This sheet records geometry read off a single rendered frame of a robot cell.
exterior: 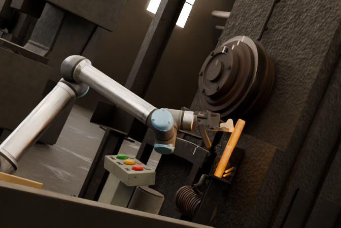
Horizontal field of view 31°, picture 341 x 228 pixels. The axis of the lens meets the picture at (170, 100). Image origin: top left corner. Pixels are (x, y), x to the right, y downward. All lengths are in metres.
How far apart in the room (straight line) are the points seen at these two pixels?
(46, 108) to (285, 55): 1.24
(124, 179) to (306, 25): 1.40
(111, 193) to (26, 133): 0.70
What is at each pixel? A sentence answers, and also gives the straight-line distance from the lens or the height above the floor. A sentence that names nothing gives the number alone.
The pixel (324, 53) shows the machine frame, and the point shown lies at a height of 1.37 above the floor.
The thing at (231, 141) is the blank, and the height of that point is 0.82.
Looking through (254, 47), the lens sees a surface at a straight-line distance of 3.15.
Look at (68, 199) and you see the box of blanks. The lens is 0.65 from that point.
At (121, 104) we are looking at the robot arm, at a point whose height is 0.78.
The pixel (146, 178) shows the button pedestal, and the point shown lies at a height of 0.59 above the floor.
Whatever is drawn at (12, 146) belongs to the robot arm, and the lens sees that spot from 2.81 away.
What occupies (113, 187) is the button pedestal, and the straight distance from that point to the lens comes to 2.28.
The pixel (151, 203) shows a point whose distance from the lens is 2.37.
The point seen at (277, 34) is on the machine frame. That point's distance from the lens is 3.31.
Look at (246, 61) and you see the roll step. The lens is 3.12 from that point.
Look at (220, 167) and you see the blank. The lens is 2.63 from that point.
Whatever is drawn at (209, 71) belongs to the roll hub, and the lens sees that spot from 3.21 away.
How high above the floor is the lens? 0.88
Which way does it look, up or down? level
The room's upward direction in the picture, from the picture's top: 23 degrees clockwise
